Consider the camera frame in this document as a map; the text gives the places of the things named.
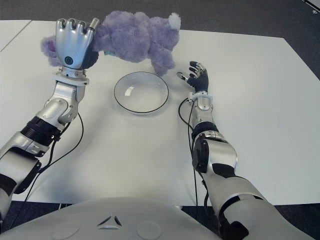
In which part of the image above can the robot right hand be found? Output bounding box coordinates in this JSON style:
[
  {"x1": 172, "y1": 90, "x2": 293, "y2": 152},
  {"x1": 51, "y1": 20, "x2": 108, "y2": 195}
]
[{"x1": 176, "y1": 60, "x2": 210, "y2": 95}]

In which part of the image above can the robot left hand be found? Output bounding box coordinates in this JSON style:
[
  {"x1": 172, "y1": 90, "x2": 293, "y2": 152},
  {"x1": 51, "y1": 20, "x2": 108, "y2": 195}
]
[{"x1": 54, "y1": 17, "x2": 101, "y2": 71}]

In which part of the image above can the purple plush doll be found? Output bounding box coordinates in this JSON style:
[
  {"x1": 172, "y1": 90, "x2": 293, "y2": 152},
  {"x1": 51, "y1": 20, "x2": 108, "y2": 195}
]
[{"x1": 41, "y1": 10, "x2": 181, "y2": 78}]

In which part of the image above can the white plate black rim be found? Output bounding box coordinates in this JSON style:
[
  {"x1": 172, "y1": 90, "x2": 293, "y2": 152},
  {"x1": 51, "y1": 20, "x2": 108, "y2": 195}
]
[{"x1": 113, "y1": 71, "x2": 170, "y2": 116}]

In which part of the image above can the grey robot torso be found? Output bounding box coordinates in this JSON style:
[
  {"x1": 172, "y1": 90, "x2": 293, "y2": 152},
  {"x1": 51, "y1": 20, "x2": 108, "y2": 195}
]
[{"x1": 0, "y1": 197, "x2": 226, "y2": 240}]

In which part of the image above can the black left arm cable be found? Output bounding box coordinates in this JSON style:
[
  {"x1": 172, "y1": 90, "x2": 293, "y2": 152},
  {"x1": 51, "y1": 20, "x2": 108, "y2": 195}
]
[{"x1": 23, "y1": 112, "x2": 85, "y2": 203}]

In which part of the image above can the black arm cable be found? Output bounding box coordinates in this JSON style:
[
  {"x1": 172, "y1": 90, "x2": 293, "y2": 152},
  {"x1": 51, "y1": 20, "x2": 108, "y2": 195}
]
[
  {"x1": 178, "y1": 97, "x2": 223, "y2": 236},
  {"x1": 23, "y1": 112, "x2": 85, "y2": 203}
]

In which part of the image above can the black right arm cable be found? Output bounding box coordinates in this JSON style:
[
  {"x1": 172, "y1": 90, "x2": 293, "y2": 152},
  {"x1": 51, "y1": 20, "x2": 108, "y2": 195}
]
[{"x1": 178, "y1": 97, "x2": 223, "y2": 236}]

